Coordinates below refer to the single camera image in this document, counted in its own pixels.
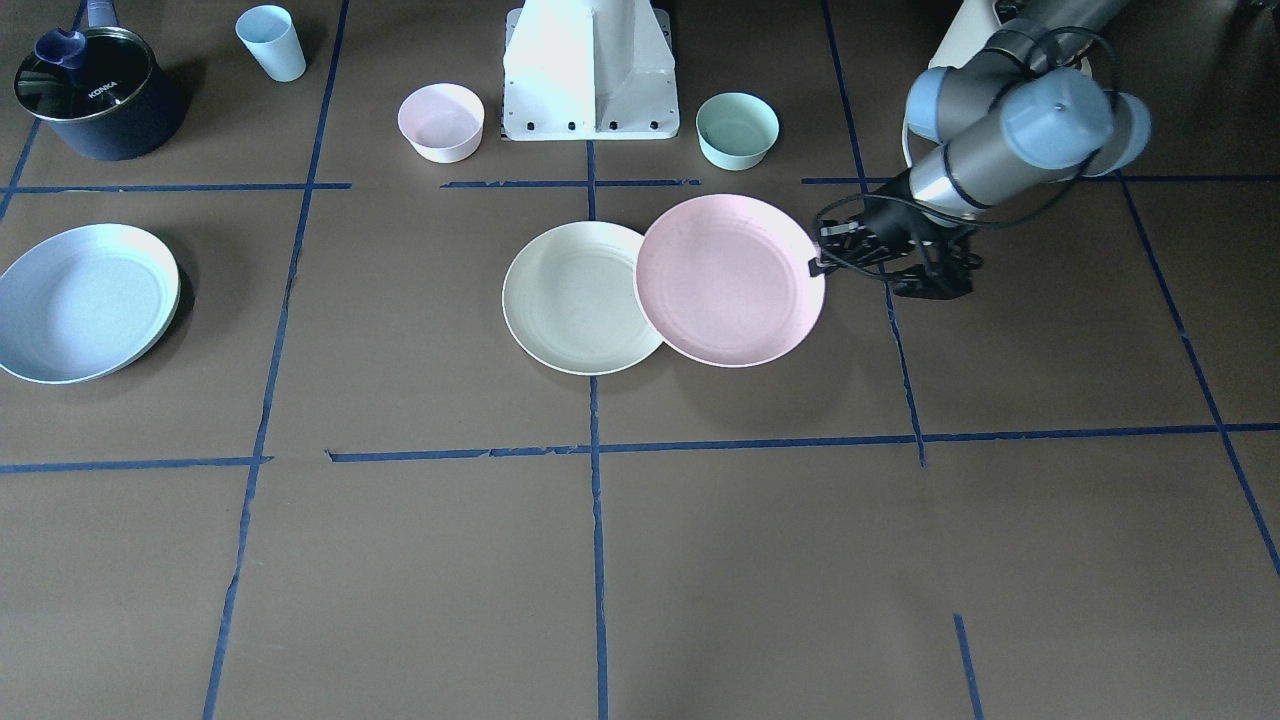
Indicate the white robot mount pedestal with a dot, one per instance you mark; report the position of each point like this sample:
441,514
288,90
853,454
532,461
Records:
589,71

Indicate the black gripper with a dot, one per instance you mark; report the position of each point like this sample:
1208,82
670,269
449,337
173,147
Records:
886,220

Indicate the light blue plate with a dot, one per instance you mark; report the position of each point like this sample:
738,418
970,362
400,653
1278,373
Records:
85,303

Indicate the pink bowl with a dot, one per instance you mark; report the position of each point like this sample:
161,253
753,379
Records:
444,123

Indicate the green bowl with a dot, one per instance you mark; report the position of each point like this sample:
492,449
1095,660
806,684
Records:
735,131

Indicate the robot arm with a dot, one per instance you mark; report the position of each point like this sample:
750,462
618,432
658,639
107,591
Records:
1018,114

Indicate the dark blue saucepan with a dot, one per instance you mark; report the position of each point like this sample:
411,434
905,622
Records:
100,88

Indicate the cream white plate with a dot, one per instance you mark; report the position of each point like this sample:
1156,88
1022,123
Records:
569,300

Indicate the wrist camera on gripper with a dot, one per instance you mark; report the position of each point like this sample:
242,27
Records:
946,273

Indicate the pink plate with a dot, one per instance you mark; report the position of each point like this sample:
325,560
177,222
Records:
725,280

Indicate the light blue cup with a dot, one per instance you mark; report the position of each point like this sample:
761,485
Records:
268,32

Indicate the cream toaster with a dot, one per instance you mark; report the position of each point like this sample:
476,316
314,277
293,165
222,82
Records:
975,40

